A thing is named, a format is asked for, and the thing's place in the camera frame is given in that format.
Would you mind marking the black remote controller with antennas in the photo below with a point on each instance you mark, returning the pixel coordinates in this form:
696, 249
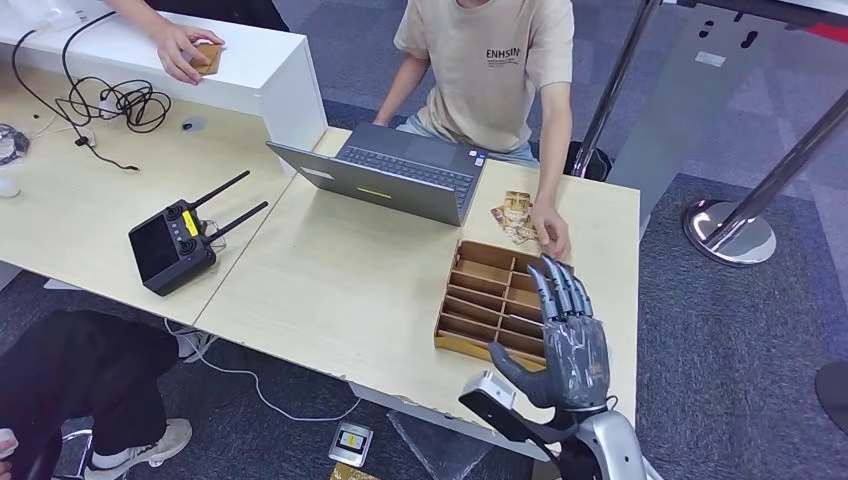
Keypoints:
160, 255

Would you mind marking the white handheld controller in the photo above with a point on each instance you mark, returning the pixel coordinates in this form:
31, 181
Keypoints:
5, 440

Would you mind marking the white desk frame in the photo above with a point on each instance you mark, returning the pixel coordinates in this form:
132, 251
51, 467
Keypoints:
411, 407

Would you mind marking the white counter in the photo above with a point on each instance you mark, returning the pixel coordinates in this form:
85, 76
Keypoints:
285, 99

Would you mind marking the white sneaker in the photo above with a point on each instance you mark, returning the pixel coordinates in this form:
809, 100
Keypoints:
195, 344
149, 447

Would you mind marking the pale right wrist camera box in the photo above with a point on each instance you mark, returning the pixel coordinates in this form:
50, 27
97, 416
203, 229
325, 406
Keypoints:
493, 387

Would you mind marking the grey round desk grommet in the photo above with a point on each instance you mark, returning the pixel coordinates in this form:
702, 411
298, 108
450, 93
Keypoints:
192, 124

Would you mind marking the person's right forearm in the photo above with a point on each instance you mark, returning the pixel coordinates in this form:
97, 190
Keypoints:
139, 13
397, 96

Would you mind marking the black beam with red end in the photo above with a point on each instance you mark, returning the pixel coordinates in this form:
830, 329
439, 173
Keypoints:
762, 10

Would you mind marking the white mouse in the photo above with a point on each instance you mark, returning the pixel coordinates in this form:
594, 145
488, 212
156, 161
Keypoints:
6, 188

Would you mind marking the brown wooden block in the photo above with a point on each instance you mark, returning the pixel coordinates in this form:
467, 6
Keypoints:
208, 60

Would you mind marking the person's left hand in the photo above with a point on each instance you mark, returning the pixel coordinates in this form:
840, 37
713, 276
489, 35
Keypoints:
550, 225

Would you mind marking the grey laptop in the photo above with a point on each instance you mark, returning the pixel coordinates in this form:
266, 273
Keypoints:
381, 184

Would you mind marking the person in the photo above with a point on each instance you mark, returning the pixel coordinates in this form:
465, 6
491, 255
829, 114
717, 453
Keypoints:
232, 10
66, 378
490, 86

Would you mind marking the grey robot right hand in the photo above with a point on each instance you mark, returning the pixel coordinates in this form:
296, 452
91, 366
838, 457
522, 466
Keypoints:
576, 364

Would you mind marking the grey panel with holes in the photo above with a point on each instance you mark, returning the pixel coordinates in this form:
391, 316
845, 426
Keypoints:
689, 99

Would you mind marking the silver device with yellow sticker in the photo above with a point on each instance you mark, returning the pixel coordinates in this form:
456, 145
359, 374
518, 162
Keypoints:
351, 445

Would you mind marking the person's right hand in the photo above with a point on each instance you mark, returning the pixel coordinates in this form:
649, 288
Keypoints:
173, 50

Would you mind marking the black round object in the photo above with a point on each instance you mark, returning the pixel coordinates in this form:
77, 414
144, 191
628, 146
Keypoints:
835, 397

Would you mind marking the chrome stanchion post black base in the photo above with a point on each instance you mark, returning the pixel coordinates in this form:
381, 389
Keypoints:
616, 79

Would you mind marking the chrome chair leg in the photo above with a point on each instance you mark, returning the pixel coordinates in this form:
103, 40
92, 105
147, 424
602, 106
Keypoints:
73, 454

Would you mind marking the brown divided organizer box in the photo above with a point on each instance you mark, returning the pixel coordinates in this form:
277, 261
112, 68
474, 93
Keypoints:
464, 348

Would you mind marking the person's left forearm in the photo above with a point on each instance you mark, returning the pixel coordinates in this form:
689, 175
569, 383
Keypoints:
555, 146

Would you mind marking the gold card pack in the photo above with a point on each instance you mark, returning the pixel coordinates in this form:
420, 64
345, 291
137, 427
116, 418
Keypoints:
346, 474

